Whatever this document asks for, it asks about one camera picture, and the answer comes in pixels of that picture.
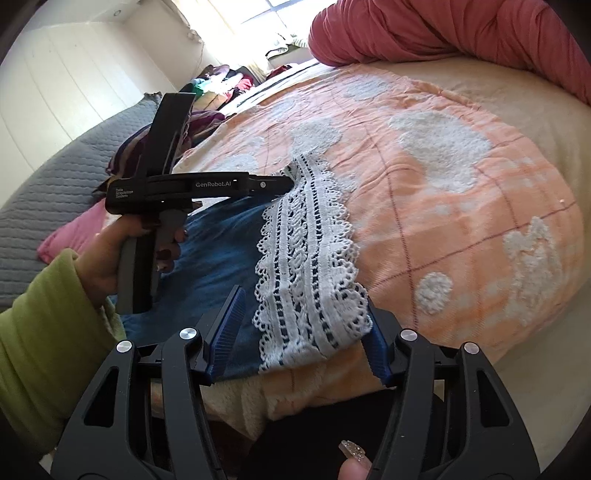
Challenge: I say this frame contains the person's left hand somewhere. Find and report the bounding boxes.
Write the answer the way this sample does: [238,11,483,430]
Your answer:
[76,215,189,308]

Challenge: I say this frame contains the pink quilted pillow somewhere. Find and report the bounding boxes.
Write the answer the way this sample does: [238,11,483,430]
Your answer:
[37,200,110,265]

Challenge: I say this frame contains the person's left forearm green sleeve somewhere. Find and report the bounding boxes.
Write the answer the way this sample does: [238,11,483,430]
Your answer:
[0,248,127,448]

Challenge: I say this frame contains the red rolled quilt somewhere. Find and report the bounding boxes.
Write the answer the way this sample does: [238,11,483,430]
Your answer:
[307,0,591,108]

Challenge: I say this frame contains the blue denim pants lace hem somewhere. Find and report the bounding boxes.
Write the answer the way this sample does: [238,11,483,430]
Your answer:
[121,154,374,385]

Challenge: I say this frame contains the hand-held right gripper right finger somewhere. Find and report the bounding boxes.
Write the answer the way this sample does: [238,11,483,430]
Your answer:
[367,295,542,480]

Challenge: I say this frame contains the person's right hand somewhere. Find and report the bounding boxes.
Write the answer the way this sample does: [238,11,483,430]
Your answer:
[337,439,373,480]

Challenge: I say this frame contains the heap of light cloths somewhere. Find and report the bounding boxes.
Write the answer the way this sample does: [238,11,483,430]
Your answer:
[265,32,318,61]

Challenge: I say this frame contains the purple striped cloth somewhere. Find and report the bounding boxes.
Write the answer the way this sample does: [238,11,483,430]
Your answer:
[107,108,227,179]

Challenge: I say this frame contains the orange and white fleece blanket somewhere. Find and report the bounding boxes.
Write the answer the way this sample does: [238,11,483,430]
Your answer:
[171,62,587,441]

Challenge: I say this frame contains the person's black trousers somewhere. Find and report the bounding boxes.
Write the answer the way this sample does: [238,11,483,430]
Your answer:
[238,390,445,480]

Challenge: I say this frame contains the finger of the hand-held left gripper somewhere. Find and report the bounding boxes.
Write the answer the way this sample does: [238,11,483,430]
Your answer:
[249,170,295,199]

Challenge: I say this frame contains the grey quilted cover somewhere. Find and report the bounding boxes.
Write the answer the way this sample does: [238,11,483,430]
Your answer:
[0,95,160,315]

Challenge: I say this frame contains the pile of colourful clothes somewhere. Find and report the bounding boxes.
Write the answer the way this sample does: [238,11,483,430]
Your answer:
[178,65,259,112]

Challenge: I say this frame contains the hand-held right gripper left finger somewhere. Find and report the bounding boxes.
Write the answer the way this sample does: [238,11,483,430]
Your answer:
[48,285,247,480]

